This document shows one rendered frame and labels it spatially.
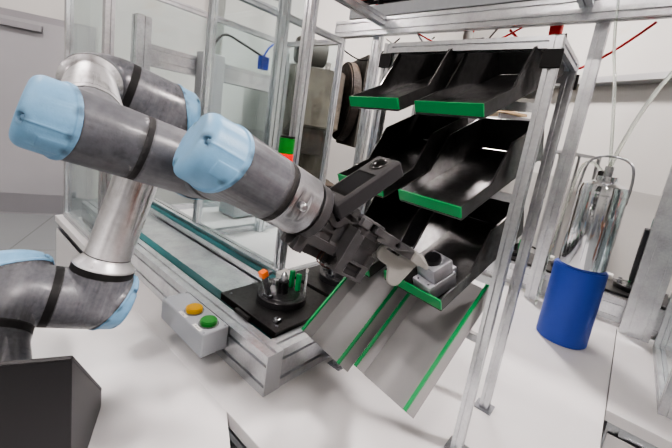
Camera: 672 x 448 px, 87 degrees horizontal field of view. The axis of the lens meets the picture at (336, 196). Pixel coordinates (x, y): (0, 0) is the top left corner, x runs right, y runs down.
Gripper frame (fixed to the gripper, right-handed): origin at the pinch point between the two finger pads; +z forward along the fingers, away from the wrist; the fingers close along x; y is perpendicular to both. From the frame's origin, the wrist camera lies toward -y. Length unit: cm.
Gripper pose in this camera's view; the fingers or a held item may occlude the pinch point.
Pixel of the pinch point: (404, 249)
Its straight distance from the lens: 56.9
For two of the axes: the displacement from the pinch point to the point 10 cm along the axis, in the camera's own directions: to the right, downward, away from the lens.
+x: 5.4, 2.8, -8.0
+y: -5.2, 8.6, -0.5
